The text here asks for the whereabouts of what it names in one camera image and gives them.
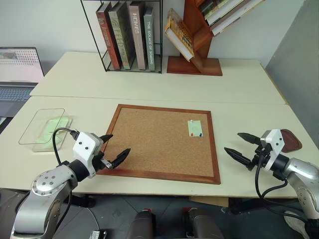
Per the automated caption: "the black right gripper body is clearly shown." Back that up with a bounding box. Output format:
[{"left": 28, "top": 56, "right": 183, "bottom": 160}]
[{"left": 247, "top": 142, "right": 273, "bottom": 173}]

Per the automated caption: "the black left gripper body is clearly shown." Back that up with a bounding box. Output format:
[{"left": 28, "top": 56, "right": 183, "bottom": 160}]
[{"left": 91, "top": 138, "right": 112, "bottom": 173}]

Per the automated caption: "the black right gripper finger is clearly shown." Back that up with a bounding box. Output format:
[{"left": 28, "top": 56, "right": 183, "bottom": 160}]
[
  {"left": 224, "top": 147, "right": 253, "bottom": 171},
  {"left": 237, "top": 132, "right": 262, "bottom": 145}
]

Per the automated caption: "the wood-framed cork board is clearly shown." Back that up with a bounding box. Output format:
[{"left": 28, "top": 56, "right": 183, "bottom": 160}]
[{"left": 96, "top": 104, "right": 222, "bottom": 185}]

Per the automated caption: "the pale green paper note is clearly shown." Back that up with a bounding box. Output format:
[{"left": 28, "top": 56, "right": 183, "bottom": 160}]
[{"left": 187, "top": 119, "right": 204, "bottom": 138}]

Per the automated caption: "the brown leather pad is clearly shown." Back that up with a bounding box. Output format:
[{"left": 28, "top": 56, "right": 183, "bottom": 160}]
[{"left": 280, "top": 128, "right": 303, "bottom": 153}]

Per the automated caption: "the clear plastic tray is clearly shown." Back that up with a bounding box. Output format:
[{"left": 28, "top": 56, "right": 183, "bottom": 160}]
[{"left": 18, "top": 108, "right": 78, "bottom": 153}]

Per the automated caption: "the dark brown rounded shape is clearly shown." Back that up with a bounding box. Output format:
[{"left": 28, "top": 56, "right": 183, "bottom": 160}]
[
  {"left": 182, "top": 207, "right": 225, "bottom": 239},
  {"left": 126, "top": 210, "right": 157, "bottom": 239}
]

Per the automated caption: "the small black labelled device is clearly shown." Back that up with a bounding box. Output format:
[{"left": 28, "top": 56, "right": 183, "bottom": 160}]
[{"left": 90, "top": 230, "right": 108, "bottom": 239}]

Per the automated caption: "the grey partition panel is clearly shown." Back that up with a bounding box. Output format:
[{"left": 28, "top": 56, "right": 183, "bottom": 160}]
[{"left": 264, "top": 0, "right": 319, "bottom": 140}]

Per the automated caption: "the brown wooden tree bookshelf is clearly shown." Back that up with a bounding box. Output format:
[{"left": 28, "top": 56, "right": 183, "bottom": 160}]
[{"left": 166, "top": 0, "right": 265, "bottom": 77}]

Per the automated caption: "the red hardcover book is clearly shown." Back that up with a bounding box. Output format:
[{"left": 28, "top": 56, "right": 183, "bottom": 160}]
[{"left": 95, "top": 1, "right": 123, "bottom": 71}]

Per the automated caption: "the olive green hardcover book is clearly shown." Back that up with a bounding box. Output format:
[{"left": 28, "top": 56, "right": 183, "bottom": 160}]
[{"left": 108, "top": 0, "right": 137, "bottom": 71}]

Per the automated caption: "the brown HOME book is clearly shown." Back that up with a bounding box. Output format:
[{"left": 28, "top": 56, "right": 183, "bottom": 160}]
[{"left": 127, "top": 0, "right": 149, "bottom": 71}]

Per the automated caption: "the grey-green slim book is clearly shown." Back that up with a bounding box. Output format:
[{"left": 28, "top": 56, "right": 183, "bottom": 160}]
[{"left": 143, "top": 5, "right": 156, "bottom": 72}]

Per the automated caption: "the grey laptop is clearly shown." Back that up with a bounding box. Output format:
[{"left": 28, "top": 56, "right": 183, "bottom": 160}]
[{"left": 0, "top": 46, "right": 45, "bottom": 134}]

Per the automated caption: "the slanted books upper shelf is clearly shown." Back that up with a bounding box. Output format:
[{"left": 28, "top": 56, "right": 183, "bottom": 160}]
[{"left": 209, "top": 0, "right": 265, "bottom": 36}]

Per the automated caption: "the yellow patterned book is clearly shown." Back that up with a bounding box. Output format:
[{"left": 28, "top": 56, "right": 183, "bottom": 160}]
[{"left": 163, "top": 7, "right": 195, "bottom": 61}]

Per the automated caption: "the white-paged book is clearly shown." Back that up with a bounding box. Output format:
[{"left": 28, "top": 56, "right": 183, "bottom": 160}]
[{"left": 204, "top": 0, "right": 251, "bottom": 26}]

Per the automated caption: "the dark green book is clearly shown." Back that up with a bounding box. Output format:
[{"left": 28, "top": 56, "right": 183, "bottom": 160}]
[{"left": 199, "top": 0, "right": 234, "bottom": 15}]

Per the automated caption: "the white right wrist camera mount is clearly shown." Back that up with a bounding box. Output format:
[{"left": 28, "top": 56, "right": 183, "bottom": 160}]
[{"left": 260, "top": 128, "right": 286, "bottom": 171}]

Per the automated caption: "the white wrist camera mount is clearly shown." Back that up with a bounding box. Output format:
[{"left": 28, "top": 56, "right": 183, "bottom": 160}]
[
  {"left": 72, "top": 131, "right": 104, "bottom": 173},
  {"left": 260, "top": 128, "right": 286, "bottom": 171}
]

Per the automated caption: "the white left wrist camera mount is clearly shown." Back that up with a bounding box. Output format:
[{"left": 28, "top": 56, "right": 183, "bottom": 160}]
[{"left": 72, "top": 131, "right": 104, "bottom": 173}]

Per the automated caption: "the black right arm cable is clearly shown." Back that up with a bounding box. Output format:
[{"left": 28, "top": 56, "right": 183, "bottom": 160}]
[{"left": 254, "top": 146, "right": 312, "bottom": 225}]

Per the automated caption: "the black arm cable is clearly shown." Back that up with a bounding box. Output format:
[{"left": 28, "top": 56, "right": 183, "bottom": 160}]
[
  {"left": 41, "top": 127, "right": 81, "bottom": 238},
  {"left": 254, "top": 146, "right": 312, "bottom": 225}
]

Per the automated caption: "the black table bracket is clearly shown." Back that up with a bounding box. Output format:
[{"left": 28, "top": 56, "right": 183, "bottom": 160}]
[
  {"left": 227, "top": 198, "right": 265, "bottom": 215},
  {"left": 71, "top": 193, "right": 97, "bottom": 209}
]

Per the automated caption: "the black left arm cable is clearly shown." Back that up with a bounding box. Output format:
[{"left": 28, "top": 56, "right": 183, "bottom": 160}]
[{"left": 41, "top": 127, "right": 81, "bottom": 238}]

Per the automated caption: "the grey round base plate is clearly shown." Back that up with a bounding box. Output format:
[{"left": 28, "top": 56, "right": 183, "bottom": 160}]
[{"left": 51, "top": 206, "right": 101, "bottom": 239}]

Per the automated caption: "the black wire book rack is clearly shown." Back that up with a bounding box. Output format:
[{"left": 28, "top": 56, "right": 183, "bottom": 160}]
[{"left": 80, "top": 0, "right": 164, "bottom": 75}]

